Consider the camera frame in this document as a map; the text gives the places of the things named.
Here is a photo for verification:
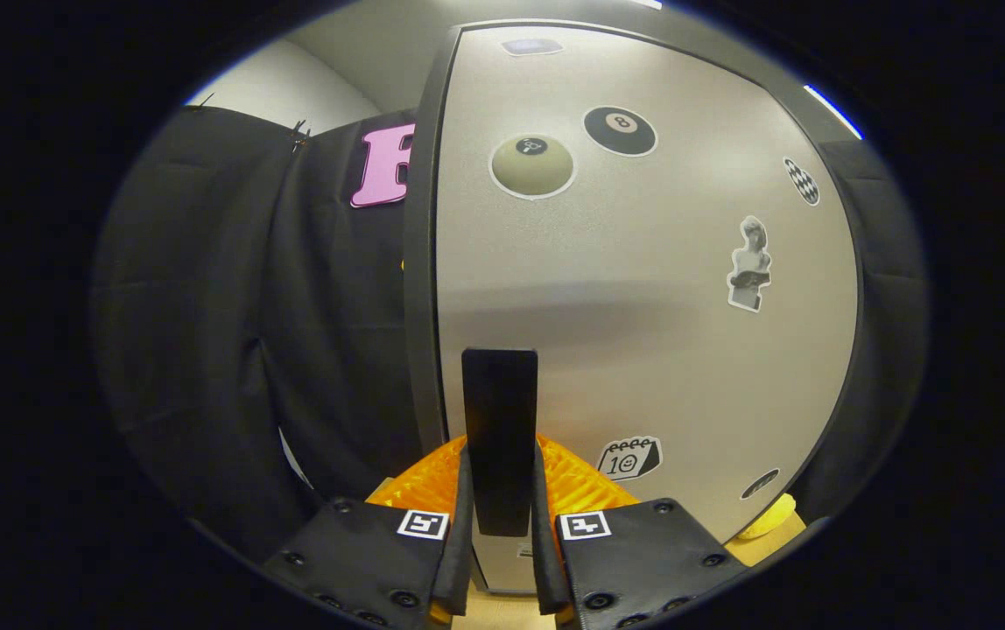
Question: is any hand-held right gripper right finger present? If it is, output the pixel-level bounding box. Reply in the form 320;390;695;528
531;435;748;629

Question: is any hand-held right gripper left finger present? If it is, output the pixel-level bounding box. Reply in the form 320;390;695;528
262;437;475;629

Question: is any black door handle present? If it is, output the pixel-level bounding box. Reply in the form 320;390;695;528
461;347;539;537

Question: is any dark grey cabinet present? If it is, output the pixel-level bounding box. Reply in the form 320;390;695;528
402;17;868;596

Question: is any yellow round sponge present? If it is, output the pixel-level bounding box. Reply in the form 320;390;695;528
734;493;797;541

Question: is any black backdrop cloth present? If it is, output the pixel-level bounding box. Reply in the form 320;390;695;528
91;105;928;561

